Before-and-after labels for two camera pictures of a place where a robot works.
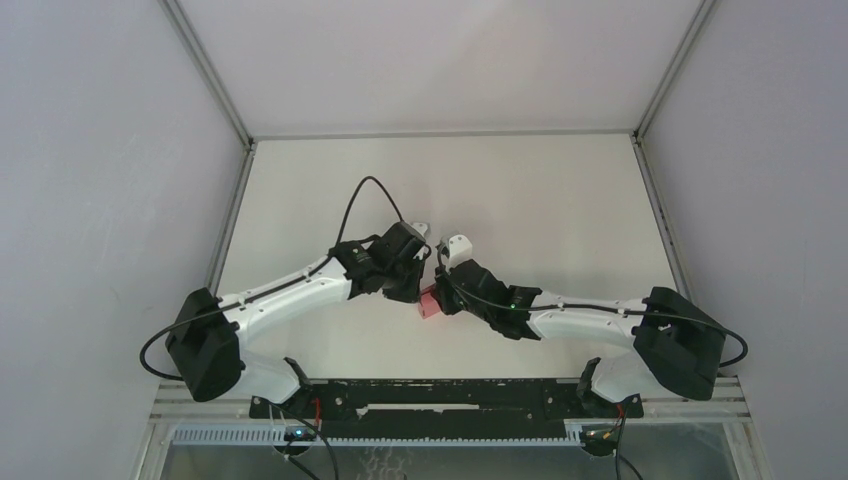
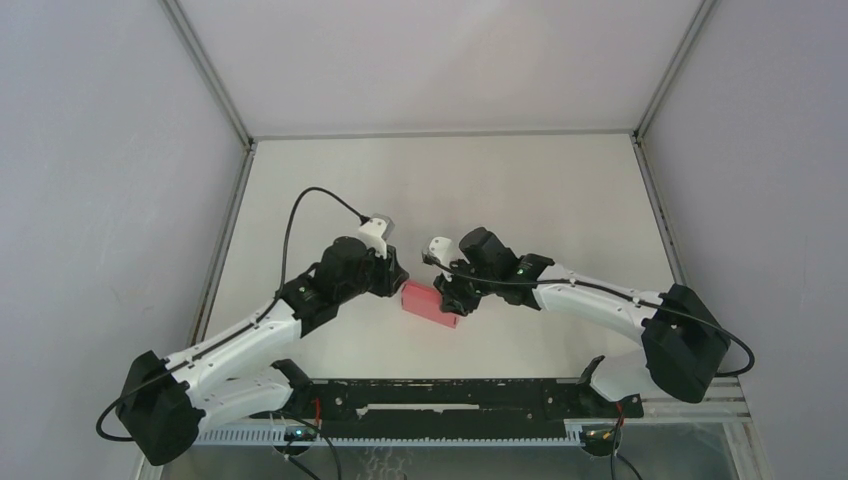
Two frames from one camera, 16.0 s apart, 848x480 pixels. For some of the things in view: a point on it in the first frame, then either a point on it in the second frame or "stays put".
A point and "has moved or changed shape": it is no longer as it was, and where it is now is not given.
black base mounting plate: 447,403 stays put
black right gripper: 443,287 → 452,298
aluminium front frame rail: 171,405 stays put
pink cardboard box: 429,302 has moved or changed shape
